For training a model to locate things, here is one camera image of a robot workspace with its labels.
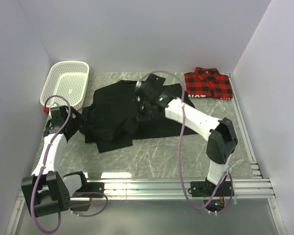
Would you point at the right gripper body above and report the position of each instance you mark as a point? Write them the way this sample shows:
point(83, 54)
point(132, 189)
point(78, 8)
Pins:
point(143, 111)

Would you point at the black box under rail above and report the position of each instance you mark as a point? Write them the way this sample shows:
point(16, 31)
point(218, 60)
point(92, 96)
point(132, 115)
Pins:
point(80, 206)

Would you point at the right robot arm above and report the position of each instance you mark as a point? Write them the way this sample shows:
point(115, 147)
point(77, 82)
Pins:
point(219, 134)

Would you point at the aluminium front rail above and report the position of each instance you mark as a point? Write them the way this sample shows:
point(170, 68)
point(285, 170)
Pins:
point(171, 189)

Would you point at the red black plaid shirt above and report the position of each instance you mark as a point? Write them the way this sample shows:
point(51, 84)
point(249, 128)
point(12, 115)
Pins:
point(208, 82)

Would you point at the white perforated plastic basket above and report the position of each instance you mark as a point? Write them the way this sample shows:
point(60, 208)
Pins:
point(68, 79)

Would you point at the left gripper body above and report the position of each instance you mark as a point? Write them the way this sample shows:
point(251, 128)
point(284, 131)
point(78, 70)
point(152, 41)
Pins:
point(76, 123)

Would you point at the folded black shirt under plaid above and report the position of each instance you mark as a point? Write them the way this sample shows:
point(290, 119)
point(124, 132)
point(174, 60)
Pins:
point(204, 96)

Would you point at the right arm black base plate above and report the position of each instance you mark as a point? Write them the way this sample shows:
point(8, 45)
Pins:
point(205, 189)

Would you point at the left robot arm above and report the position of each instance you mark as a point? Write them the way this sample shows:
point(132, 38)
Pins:
point(52, 192)

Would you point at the aluminium rail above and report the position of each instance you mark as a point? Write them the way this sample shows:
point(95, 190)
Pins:
point(244, 132)
point(171, 189)

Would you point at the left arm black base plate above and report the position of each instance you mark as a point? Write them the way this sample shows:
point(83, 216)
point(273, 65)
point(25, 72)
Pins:
point(97, 188)

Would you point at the aluminium right side rail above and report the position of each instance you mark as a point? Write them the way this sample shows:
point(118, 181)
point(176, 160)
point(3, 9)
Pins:
point(244, 132)

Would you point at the black long sleeve shirt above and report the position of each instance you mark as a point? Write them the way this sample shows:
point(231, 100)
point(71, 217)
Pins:
point(112, 119)

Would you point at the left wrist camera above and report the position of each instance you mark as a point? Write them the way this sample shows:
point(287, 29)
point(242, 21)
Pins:
point(49, 110)

